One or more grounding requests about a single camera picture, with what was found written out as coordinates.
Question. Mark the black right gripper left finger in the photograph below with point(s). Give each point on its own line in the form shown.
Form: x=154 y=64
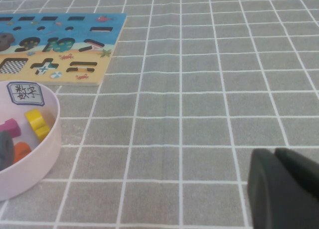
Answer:
x=274 y=201

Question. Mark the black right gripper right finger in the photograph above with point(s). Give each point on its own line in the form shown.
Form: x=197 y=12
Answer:
x=301 y=169

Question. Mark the colourful wooden puzzle board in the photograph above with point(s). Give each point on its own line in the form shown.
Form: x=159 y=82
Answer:
x=109 y=34

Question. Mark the white round bowl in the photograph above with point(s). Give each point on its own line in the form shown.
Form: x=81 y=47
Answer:
x=37 y=165

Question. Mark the yellow wooden number piece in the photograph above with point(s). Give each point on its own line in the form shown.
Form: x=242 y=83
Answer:
x=36 y=120

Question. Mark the orange wooden number piece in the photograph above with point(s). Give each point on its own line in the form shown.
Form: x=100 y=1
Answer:
x=22 y=151

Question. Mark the dark grey wooden number piece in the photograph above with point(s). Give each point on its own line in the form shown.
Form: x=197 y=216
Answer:
x=6 y=151

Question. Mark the magenta wooden number piece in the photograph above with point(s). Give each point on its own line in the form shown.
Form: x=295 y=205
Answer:
x=11 y=127

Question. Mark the grey-purple wooden number piece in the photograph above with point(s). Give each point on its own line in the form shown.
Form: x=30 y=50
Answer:
x=5 y=41

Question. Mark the grey checked tablecloth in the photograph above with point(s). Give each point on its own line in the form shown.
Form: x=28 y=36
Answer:
x=187 y=114

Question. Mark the handwritten paper label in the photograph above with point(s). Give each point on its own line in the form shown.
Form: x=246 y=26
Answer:
x=26 y=93

